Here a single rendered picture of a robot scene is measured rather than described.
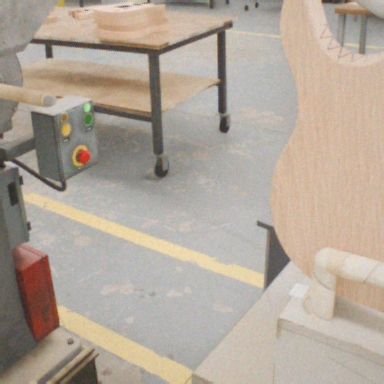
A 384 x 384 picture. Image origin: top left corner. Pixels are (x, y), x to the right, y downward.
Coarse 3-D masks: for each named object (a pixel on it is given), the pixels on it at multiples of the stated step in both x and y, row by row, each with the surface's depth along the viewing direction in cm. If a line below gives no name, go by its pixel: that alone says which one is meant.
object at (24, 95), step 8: (0, 88) 122; (8, 88) 121; (16, 88) 120; (24, 88) 119; (0, 96) 123; (8, 96) 121; (16, 96) 119; (24, 96) 117; (32, 96) 116; (40, 96) 115; (32, 104) 117; (40, 104) 115
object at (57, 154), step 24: (72, 96) 161; (48, 120) 148; (72, 120) 152; (48, 144) 151; (72, 144) 154; (96, 144) 163; (0, 168) 162; (24, 168) 161; (48, 168) 155; (72, 168) 156
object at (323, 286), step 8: (320, 272) 67; (328, 272) 67; (312, 280) 69; (320, 280) 68; (328, 280) 67; (336, 280) 68; (312, 288) 69; (320, 288) 68; (328, 288) 68; (312, 296) 69; (320, 296) 68; (328, 296) 68; (312, 304) 70; (320, 304) 69; (328, 304) 69; (320, 312) 69; (328, 312) 69; (312, 320) 71; (320, 320) 70; (328, 320) 70
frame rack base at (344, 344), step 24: (288, 312) 73; (336, 312) 72; (360, 312) 72; (288, 336) 72; (312, 336) 70; (336, 336) 68; (360, 336) 68; (288, 360) 74; (312, 360) 72; (336, 360) 69; (360, 360) 67
